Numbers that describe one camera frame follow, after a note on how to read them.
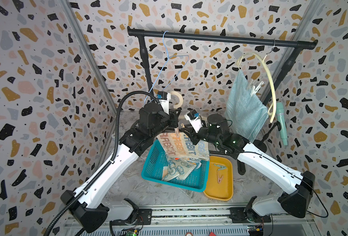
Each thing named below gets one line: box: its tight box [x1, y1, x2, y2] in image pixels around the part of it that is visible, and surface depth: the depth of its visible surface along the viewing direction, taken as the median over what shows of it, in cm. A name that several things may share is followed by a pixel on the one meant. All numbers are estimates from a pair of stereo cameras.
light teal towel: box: [225, 69, 269, 143], surface depth 70 cm
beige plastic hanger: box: [170, 90, 184, 110], surface depth 62 cm
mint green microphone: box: [276, 101, 288, 147], surface depth 80 cm
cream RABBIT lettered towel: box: [156, 131, 210, 160], surface depth 78 cm
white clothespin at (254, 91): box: [250, 81, 264, 97], surface depth 64 cm
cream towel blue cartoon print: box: [161, 156, 203, 182], surface depth 89 cm
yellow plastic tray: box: [203, 155, 234, 202], surface depth 87 cm
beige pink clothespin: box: [174, 126, 180, 138], surface depth 72 cm
